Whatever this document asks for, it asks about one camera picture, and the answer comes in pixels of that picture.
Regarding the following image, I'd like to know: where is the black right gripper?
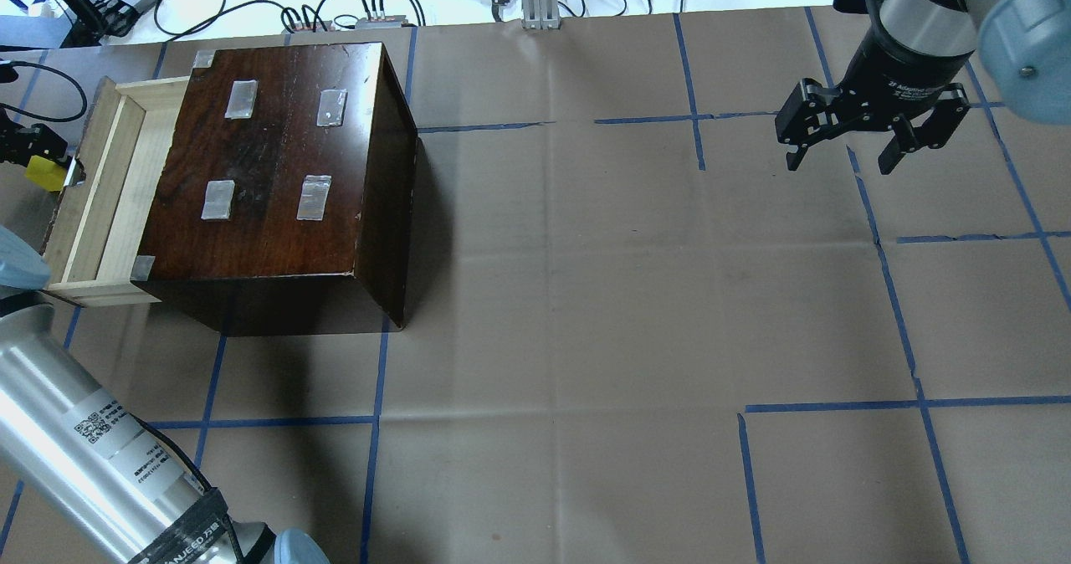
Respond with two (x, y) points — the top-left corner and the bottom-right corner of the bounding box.
(774, 33), (969, 176)

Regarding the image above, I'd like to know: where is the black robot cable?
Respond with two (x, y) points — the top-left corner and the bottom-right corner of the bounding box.
(0, 60), (89, 123)

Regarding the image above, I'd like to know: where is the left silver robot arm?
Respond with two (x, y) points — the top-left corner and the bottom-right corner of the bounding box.
(1, 229), (326, 563)

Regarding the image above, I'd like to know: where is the light wooden drawer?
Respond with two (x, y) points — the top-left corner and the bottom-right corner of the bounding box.
(42, 77), (188, 307)

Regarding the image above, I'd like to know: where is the yellow cube block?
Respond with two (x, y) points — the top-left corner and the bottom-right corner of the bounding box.
(24, 155), (70, 193)

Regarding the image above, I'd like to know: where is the dark wooden drawer cabinet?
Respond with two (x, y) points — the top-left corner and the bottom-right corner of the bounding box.
(131, 42), (418, 336)

